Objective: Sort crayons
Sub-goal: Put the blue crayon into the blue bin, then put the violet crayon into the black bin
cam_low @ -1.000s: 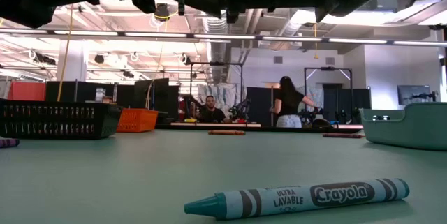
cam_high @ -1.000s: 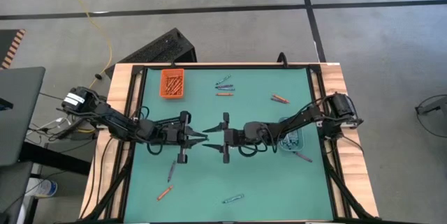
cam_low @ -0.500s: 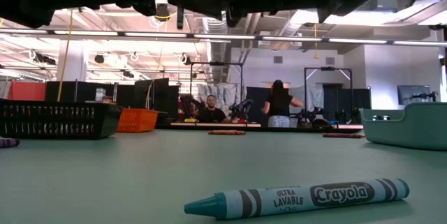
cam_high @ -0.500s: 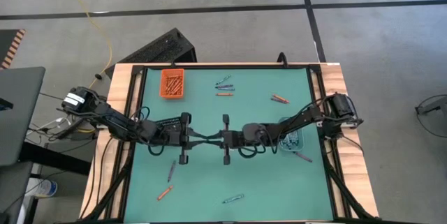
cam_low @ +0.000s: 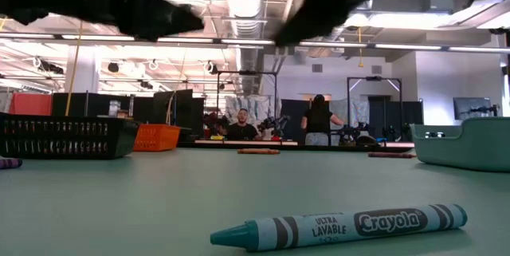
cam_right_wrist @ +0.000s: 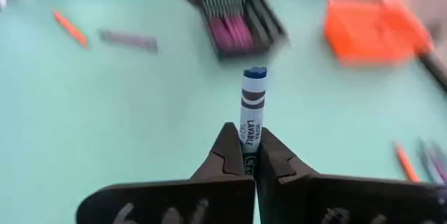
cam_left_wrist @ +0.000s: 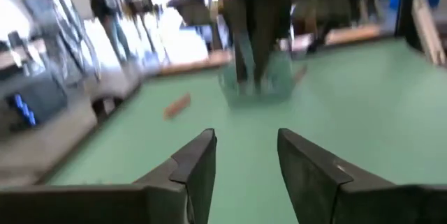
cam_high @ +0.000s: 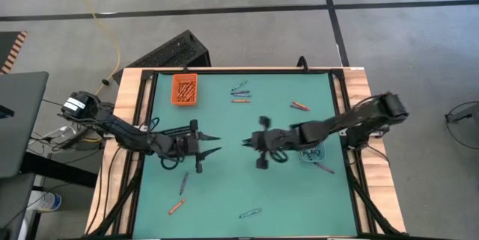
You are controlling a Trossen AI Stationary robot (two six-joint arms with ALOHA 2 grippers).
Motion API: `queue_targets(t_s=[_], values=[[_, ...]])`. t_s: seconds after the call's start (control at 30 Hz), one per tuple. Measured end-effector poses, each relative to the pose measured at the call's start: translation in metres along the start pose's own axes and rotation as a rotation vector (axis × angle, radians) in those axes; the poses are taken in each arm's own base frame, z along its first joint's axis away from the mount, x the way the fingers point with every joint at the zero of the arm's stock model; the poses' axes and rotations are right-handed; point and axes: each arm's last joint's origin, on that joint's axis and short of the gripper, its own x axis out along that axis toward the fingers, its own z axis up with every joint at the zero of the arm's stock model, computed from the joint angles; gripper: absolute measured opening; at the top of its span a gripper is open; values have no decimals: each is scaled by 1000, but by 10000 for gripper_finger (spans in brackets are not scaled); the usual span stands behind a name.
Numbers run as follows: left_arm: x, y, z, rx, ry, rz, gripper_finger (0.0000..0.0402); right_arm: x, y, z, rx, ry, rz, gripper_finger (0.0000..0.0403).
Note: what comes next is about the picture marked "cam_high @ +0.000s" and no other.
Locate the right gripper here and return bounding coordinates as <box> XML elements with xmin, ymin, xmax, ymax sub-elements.
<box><xmin>241</xmin><ymin>115</ymin><xmax>302</xmax><ymax>171</ymax></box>

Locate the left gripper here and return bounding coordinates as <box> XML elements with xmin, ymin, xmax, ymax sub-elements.
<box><xmin>159</xmin><ymin>118</ymin><xmax>223</xmax><ymax>175</ymax></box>

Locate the black plastic basket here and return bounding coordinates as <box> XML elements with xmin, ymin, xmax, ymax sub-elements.
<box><xmin>159</xmin><ymin>125</ymin><xmax>198</xmax><ymax>139</ymax></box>

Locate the teal table mat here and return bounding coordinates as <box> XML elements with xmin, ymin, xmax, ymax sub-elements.
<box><xmin>130</xmin><ymin>72</ymin><xmax>359</xmax><ymax>239</ymax></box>

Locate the orange plastic basket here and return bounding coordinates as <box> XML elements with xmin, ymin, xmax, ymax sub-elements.
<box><xmin>171</xmin><ymin>73</ymin><xmax>198</xmax><ymax>107</ymax></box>

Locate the teal plastic bin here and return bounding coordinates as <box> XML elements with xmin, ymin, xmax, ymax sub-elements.
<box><xmin>298</xmin><ymin>141</ymin><xmax>328</xmax><ymax>164</ymax></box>

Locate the black perforated computer case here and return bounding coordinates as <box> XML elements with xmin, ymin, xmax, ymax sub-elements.
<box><xmin>112</xmin><ymin>28</ymin><xmax>213</xmax><ymax>84</ymax></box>

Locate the black desk beam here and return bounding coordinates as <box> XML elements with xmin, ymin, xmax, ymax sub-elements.
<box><xmin>20</xmin><ymin>151</ymin><xmax>99</xmax><ymax>189</ymax></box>

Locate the white plastic container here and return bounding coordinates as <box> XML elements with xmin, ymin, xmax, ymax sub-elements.
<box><xmin>28</xmin><ymin>190</ymin><xmax>63</xmax><ymax>213</ymax></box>

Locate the grey desk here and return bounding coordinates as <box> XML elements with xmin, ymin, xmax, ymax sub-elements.
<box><xmin>0</xmin><ymin>70</ymin><xmax>50</xmax><ymax>179</ymax></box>

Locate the grey low cabinet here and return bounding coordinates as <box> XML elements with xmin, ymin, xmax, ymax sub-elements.
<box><xmin>0</xmin><ymin>172</ymin><xmax>37</xmax><ymax>240</ymax></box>

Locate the hazard-striped floor mat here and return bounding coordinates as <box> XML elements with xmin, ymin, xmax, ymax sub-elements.
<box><xmin>0</xmin><ymin>30</ymin><xmax>28</xmax><ymax>76</ymax></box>

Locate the black cable loop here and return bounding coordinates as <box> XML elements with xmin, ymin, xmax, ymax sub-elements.
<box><xmin>296</xmin><ymin>55</ymin><xmax>311</xmax><ymax>73</ymax></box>

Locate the black cable bundle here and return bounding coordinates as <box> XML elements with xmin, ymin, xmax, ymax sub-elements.
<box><xmin>29</xmin><ymin>118</ymin><xmax>109</xmax><ymax>155</ymax></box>

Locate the yellow floor cable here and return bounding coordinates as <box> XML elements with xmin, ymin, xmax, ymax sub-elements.
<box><xmin>61</xmin><ymin>0</ymin><xmax>121</xmax><ymax>96</ymax></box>

